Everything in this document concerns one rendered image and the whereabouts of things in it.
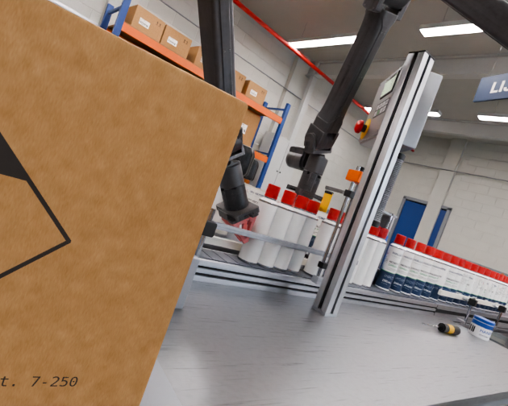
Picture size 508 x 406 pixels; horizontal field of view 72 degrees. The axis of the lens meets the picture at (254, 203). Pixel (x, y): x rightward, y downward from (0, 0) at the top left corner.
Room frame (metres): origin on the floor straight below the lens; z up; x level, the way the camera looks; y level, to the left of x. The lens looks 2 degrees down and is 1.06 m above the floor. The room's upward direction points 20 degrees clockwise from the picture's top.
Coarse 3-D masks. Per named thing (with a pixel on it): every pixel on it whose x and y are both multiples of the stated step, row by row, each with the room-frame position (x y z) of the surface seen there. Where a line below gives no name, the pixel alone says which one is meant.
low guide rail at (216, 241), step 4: (208, 240) 0.84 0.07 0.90; (212, 240) 0.85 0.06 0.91; (216, 240) 0.85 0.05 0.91; (220, 240) 0.86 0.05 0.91; (224, 240) 0.87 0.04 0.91; (228, 240) 0.88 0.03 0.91; (212, 244) 0.85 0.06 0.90; (216, 244) 0.86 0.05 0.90; (220, 244) 0.86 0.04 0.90; (224, 244) 0.87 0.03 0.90; (228, 244) 0.88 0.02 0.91; (232, 244) 0.88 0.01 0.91; (236, 244) 0.89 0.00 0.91; (240, 244) 0.90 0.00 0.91; (232, 248) 0.89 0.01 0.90; (236, 248) 0.89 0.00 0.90; (240, 248) 0.90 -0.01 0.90; (304, 260) 1.04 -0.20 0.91; (304, 264) 1.04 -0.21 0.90
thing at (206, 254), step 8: (200, 256) 0.76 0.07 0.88; (208, 256) 0.79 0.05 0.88; (216, 256) 0.81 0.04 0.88; (224, 256) 0.84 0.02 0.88; (232, 256) 0.88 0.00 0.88; (240, 264) 0.82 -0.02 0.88; (248, 264) 0.85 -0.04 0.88; (256, 264) 0.89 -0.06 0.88; (280, 272) 0.90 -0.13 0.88; (288, 272) 0.93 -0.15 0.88; (360, 288) 1.11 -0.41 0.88; (368, 288) 1.15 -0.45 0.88; (376, 288) 1.21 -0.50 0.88; (408, 296) 1.30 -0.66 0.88
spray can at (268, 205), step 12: (276, 192) 0.87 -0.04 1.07; (264, 204) 0.86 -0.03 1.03; (276, 204) 0.87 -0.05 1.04; (264, 216) 0.86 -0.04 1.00; (252, 228) 0.86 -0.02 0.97; (264, 228) 0.86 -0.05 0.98; (252, 240) 0.86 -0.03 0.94; (240, 252) 0.87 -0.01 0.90; (252, 252) 0.86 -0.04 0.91; (252, 264) 0.86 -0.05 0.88
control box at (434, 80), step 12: (432, 72) 0.87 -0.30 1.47; (384, 84) 0.98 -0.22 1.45; (396, 84) 0.87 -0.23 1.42; (432, 84) 0.87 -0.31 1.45; (432, 96) 0.87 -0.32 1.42; (372, 108) 1.02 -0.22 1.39; (420, 108) 0.87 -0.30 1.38; (372, 120) 0.97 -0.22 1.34; (420, 120) 0.87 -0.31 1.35; (372, 132) 0.92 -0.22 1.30; (408, 132) 0.87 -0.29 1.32; (420, 132) 0.87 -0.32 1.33; (360, 144) 1.03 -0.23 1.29; (372, 144) 0.98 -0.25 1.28; (408, 144) 0.87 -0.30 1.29
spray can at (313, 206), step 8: (312, 200) 0.97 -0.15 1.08; (312, 208) 0.96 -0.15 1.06; (312, 216) 0.96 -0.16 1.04; (304, 224) 0.95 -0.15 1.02; (312, 224) 0.96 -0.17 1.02; (304, 232) 0.95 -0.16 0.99; (312, 232) 0.96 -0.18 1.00; (304, 240) 0.95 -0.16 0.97; (296, 256) 0.95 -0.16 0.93; (304, 256) 0.97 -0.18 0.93; (296, 264) 0.95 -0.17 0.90; (296, 272) 0.96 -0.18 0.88
